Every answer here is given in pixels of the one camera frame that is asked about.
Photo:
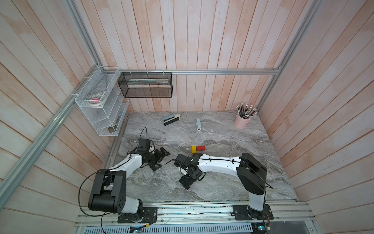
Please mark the pink pencil cup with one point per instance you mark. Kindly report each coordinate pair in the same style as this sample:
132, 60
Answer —
240, 122

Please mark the white wire shelf rack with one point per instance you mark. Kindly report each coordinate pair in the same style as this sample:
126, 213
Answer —
106, 119

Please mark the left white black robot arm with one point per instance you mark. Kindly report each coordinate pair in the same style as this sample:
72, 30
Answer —
109, 191

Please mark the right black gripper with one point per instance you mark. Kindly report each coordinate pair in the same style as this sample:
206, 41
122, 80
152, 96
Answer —
185, 183

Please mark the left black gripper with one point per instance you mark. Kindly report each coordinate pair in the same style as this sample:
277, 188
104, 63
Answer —
159, 156

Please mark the tape roll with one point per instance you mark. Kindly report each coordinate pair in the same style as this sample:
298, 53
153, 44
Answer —
96, 100

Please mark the yellow block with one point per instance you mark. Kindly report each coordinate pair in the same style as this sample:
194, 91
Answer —
194, 150

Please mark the bundle of pencils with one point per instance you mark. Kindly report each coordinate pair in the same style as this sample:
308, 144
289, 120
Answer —
246, 111

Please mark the black stapler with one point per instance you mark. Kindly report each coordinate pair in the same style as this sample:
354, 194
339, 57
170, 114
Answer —
170, 119

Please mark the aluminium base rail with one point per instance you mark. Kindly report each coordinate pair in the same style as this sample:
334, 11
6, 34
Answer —
199, 212

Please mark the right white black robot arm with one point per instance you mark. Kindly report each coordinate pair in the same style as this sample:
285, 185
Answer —
246, 168

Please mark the black mesh basket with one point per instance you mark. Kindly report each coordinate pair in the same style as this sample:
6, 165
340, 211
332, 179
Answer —
146, 84

